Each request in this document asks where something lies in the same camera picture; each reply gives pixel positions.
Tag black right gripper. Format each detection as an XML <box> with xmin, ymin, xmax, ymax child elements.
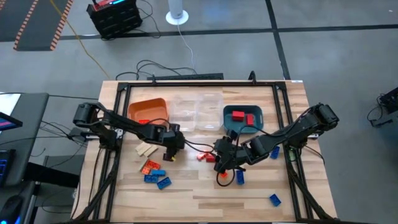
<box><xmin>215</xmin><ymin>138</ymin><xmax>243</xmax><ymax>174</ymax></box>

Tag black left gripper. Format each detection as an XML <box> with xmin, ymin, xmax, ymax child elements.
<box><xmin>162</xmin><ymin>123</ymin><xmax>186</xmax><ymax>162</ymax></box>

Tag clear plastic bin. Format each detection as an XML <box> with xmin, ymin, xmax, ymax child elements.
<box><xmin>170</xmin><ymin>93</ymin><xmax>199</xmax><ymax>133</ymax></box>
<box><xmin>195</xmin><ymin>92</ymin><xmax>224</xmax><ymax>131</ymax></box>

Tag teal plastic bin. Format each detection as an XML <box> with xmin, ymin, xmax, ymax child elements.
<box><xmin>223</xmin><ymin>105</ymin><xmax>264</xmax><ymax>134</ymax></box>

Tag orange plastic bin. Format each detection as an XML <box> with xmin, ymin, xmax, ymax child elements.
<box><xmin>127</xmin><ymin>98</ymin><xmax>170</xmax><ymax>127</ymax></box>

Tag black power strip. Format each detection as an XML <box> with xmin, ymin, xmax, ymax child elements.
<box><xmin>146</xmin><ymin>73</ymin><xmax>224</xmax><ymax>81</ymax></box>

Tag white round-base stand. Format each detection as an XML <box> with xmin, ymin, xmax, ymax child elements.
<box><xmin>165</xmin><ymin>0</ymin><xmax>190</xmax><ymax>26</ymax></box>

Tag dark grey desk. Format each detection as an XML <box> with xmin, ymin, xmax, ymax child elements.
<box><xmin>0</xmin><ymin>92</ymin><xmax>50</xmax><ymax>187</ymax></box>

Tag black plastic crate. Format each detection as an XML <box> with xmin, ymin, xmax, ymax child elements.
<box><xmin>86</xmin><ymin>0</ymin><xmax>143</xmax><ymax>40</ymax></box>

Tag red device with screen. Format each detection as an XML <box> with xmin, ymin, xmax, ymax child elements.
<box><xmin>92</xmin><ymin>0</ymin><xmax>125</xmax><ymax>12</ymax></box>

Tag dark monitor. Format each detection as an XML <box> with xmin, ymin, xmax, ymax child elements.
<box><xmin>0</xmin><ymin>111</ymin><xmax>23</xmax><ymax>131</ymax></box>

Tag backlit keyboard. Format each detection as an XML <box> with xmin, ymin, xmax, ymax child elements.
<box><xmin>0</xmin><ymin>149</ymin><xmax>16</xmax><ymax>187</ymax></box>

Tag black computer mouse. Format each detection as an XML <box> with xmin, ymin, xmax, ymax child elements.
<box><xmin>0</xmin><ymin>194</ymin><xmax>25</xmax><ymax>224</ymax></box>

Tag white paper sheet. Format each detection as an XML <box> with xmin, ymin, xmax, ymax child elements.
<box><xmin>0</xmin><ymin>93</ymin><xmax>21</xmax><ymax>116</ymax></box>

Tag black mat orange-striped edge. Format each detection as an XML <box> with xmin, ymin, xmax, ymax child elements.
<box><xmin>0</xmin><ymin>0</ymin><xmax>35</xmax><ymax>43</ymax></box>
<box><xmin>12</xmin><ymin>0</ymin><xmax>75</xmax><ymax>52</ymax></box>

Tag black floor cables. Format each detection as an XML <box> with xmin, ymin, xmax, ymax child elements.
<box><xmin>115</xmin><ymin>59</ymin><xmax>198</xmax><ymax>81</ymax></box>

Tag white floor cable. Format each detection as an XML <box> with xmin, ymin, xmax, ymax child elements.
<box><xmin>177</xmin><ymin>24</ymin><xmax>195</xmax><ymax>74</ymax></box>

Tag yellow floor cable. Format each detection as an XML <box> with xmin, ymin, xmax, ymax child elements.
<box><xmin>49</xmin><ymin>0</ymin><xmax>110</xmax><ymax>79</ymax></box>

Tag black equipment with cables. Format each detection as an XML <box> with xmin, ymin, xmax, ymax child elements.
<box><xmin>366</xmin><ymin>86</ymin><xmax>398</xmax><ymax>128</ymax></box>

